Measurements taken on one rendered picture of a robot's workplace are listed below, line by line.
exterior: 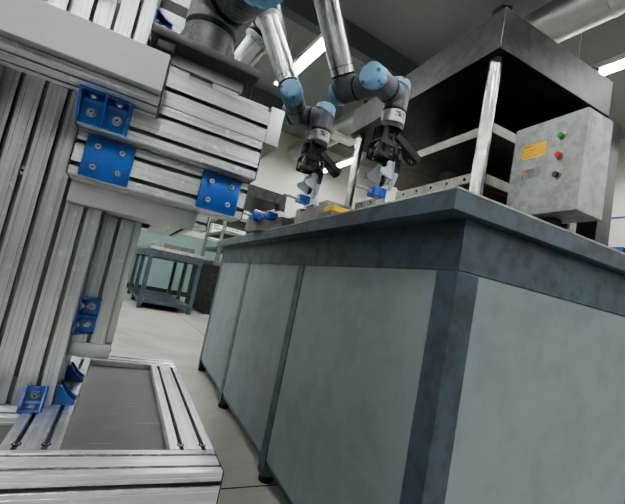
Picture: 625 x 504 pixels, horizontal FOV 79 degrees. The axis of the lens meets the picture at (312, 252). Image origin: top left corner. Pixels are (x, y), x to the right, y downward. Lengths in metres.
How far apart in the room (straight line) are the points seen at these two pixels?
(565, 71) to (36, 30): 2.16
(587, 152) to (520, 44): 0.66
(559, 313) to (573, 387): 0.15
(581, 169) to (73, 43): 1.57
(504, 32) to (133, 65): 1.68
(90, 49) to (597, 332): 1.09
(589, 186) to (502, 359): 1.09
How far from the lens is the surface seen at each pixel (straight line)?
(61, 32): 0.80
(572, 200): 1.70
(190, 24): 1.01
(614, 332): 1.06
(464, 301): 0.69
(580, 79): 2.49
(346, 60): 1.31
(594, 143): 1.82
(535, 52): 2.25
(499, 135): 2.08
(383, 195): 1.19
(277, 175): 9.34
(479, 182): 1.84
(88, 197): 0.97
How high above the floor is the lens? 0.59
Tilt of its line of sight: 6 degrees up
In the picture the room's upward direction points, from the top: 11 degrees clockwise
